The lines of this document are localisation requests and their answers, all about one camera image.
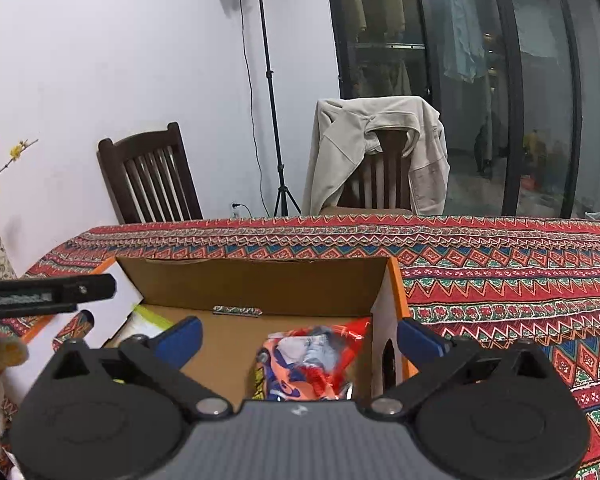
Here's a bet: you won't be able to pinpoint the dark wooden chair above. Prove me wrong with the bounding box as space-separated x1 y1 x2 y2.
324 129 417 216
97 121 205 225

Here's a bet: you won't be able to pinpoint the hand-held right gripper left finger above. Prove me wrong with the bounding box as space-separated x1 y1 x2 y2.
47 316 231 419

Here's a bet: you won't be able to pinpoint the clear bag of yellow snacks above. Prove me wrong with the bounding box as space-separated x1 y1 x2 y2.
0 337 29 374

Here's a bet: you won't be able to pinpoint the orange and blue snack packet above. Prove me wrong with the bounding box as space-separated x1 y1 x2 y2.
251 316 374 404

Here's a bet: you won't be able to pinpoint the beige jacket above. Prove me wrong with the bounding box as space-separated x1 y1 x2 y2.
302 95 450 216

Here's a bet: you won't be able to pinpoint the studio light on tripod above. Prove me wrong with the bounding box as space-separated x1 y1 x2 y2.
227 0 304 217

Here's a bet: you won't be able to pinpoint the pale yellow-edged snack packet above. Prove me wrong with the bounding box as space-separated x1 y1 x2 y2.
121 304 177 347

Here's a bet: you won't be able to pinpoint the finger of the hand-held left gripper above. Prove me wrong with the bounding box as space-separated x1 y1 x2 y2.
0 273 117 322

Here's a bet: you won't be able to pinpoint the light blue hanging shirt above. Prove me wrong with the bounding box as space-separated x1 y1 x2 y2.
442 0 487 84

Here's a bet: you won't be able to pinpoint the black light cable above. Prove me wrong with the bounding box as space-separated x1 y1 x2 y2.
236 0 282 213

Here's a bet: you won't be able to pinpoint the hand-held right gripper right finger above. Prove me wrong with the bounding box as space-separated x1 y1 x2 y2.
370 317 556 419

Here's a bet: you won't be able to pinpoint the black framed glass sliding door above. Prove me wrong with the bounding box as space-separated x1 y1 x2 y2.
322 0 600 219

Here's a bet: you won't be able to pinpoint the yellow flower branches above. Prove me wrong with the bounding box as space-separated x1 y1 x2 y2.
0 131 39 212

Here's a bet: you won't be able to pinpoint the orange cardboard box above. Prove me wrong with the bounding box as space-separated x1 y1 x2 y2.
22 255 420 404

